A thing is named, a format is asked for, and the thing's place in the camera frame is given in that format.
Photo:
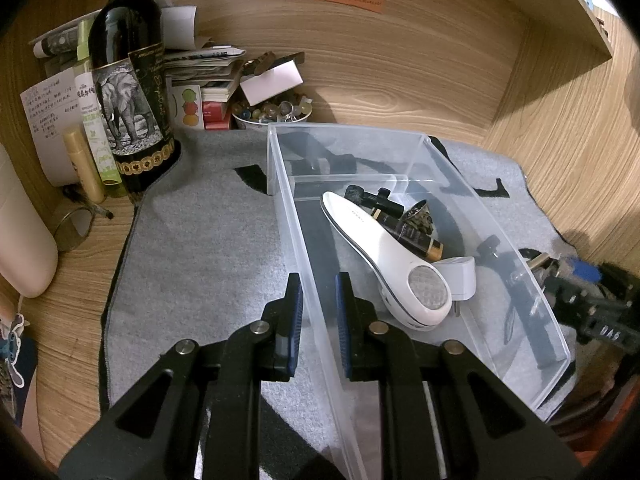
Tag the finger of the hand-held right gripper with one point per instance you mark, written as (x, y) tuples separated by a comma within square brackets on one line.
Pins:
[(582, 272), (557, 292)]

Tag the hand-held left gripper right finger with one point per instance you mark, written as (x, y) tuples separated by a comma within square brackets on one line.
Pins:
[(345, 325)]

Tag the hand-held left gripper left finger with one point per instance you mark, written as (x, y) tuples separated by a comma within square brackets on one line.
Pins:
[(292, 320)]

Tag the clear plastic bin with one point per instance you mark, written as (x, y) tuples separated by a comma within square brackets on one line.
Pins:
[(320, 260)]

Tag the white lint shaver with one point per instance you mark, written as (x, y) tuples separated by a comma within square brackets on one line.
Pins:
[(380, 250)]

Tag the white plug adapter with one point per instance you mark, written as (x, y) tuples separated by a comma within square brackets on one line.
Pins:
[(460, 277)]

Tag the black and gold cosmetic tube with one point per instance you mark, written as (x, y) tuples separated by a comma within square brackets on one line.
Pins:
[(415, 240)]

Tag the black plastic clip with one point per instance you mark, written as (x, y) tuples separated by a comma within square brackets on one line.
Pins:
[(382, 199)]

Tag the small black plastic piece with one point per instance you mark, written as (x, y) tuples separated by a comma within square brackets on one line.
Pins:
[(355, 192)]

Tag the grey mat with black pattern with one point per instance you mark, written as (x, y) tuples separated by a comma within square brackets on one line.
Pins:
[(200, 260)]

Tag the white bowl of beads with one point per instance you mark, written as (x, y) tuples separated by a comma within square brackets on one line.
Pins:
[(270, 112)]

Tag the dark pen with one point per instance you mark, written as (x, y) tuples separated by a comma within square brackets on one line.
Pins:
[(95, 207)]

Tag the small white cardboard box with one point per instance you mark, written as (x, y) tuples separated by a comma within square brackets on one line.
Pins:
[(272, 82)]

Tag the white card with fruit print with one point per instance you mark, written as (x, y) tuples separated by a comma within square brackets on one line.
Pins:
[(186, 105)]

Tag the round metal-rimmed mirror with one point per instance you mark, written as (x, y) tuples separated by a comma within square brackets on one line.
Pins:
[(62, 232)]

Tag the yellow lip balm stick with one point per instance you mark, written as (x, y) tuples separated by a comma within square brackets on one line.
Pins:
[(82, 165)]

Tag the stack of books and papers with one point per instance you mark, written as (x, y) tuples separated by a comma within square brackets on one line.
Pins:
[(210, 67)]

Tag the pale green tube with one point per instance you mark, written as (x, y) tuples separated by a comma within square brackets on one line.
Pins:
[(95, 125)]

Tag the beige plastic bottle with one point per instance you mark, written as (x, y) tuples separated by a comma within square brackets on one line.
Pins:
[(25, 240)]

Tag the blue white patterned cloth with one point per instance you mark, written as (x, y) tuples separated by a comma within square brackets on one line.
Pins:
[(12, 360)]

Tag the white handwritten note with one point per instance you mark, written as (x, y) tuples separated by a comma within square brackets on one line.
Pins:
[(47, 110)]

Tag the dark wine bottle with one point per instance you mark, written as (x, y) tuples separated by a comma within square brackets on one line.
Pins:
[(125, 35)]

